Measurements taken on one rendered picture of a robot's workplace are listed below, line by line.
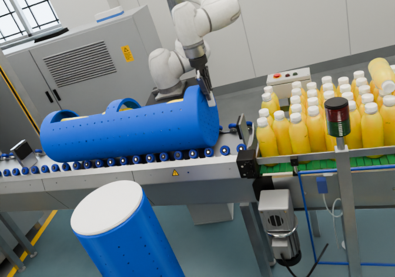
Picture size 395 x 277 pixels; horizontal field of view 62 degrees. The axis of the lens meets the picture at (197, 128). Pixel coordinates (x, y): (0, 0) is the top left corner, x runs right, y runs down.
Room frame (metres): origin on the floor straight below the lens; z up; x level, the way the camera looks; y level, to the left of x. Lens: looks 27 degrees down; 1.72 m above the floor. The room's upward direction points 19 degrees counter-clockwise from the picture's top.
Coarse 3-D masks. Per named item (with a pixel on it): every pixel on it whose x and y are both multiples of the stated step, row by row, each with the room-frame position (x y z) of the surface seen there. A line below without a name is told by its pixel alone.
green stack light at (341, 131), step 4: (348, 120) 0.76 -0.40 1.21; (328, 124) 0.78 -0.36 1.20; (332, 124) 0.77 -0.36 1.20; (336, 124) 0.76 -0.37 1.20; (340, 124) 0.76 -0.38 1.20; (344, 124) 0.76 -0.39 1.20; (348, 124) 0.76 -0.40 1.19; (328, 128) 0.79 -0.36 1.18; (332, 128) 0.77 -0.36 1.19; (336, 128) 0.76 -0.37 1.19; (340, 128) 0.76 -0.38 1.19; (344, 128) 0.76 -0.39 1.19; (348, 128) 0.76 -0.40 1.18; (328, 132) 0.79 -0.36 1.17; (332, 132) 0.77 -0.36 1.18; (336, 132) 0.76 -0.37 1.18; (340, 132) 0.76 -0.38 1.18; (344, 132) 0.76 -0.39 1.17; (348, 132) 0.76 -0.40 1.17; (336, 136) 0.76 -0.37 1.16; (340, 136) 0.76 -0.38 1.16
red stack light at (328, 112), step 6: (324, 108) 0.79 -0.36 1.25; (342, 108) 0.76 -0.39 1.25; (348, 108) 0.76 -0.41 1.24; (330, 114) 0.77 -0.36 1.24; (336, 114) 0.76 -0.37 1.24; (342, 114) 0.76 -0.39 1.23; (348, 114) 0.76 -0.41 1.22; (330, 120) 0.77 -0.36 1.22; (336, 120) 0.76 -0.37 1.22; (342, 120) 0.76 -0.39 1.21
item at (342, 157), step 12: (336, 156) 0.78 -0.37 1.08; (348, 156) 0.76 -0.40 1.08; (348, 168) 0.76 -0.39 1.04; (348, 180) 0.77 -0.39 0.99; (348, 192) 0.77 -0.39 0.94; (348, 204) 0.77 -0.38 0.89; (348, 216) 0.77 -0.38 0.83; (348, 228) 0.77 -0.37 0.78; (348, 240) 0.78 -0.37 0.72; (348, 252) 0.78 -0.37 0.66; (360, 276) 0.76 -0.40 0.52
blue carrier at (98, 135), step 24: (192, 96) 1.28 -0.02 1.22; (48, 120) 1.62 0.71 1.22; (72, 120) 1.53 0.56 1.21; (96, 120) 1.46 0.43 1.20; (120, 120) 1.39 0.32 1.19; (144, 120) 1.33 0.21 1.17; (168, 120) 1.27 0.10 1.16; (192, 120) 1.22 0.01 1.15; (216, 120) 1.39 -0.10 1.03; (48, 144) 1.54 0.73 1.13; (72, 144) 1.48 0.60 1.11; (96, 144) 1.42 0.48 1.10; (120, 144) 1.37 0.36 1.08; (144, 144) 1.32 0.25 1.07; (168, 144) 1.28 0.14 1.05; (192, 144) 1.24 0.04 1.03
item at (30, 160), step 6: (18, 144) 1.83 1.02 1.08; (24, 144) 1.83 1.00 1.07; (12, 150) 1.78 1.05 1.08; (18, 150) 1.79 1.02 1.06; (24, 150) 1.82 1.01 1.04; (30, 150) 1.85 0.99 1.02; (18, 156) 1.78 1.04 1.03; (24, 156) 1.79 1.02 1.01; (30, 156) 1.84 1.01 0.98; (24, 162) 1.79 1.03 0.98; (30, 162) 1.82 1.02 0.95
